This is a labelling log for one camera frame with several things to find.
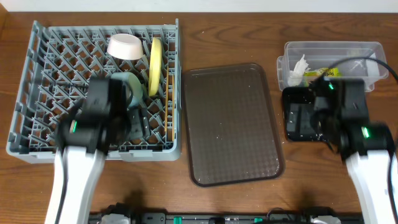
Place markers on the brown serving tray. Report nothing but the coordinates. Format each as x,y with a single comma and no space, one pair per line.
232,134

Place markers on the wooden chopstick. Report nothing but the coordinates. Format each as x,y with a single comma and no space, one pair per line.
166,99
173,107

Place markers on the black tray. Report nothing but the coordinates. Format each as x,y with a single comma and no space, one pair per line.
325,110

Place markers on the yellow plate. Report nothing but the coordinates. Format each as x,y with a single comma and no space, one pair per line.
155,66

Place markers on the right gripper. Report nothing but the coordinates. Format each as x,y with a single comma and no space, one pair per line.
306,116

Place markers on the pink bowl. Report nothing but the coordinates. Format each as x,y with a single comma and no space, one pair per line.
125,47

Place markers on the grey plastic dishwasher rack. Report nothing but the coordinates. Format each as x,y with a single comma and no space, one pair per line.
58,66

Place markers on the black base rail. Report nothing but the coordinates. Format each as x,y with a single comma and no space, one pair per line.
121,213

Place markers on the yellow green snack wrapper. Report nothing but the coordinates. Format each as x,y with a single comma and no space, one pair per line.
309,75

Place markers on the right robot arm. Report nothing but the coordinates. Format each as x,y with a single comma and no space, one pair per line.
367,149

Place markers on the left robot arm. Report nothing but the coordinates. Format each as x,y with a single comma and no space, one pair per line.
109,115

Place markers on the crumpled white tissue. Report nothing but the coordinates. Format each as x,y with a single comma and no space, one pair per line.
296,75

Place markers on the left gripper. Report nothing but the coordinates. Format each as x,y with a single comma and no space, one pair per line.
137,121

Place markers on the clear plastic waste bin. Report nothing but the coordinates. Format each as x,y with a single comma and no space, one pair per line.
321,54

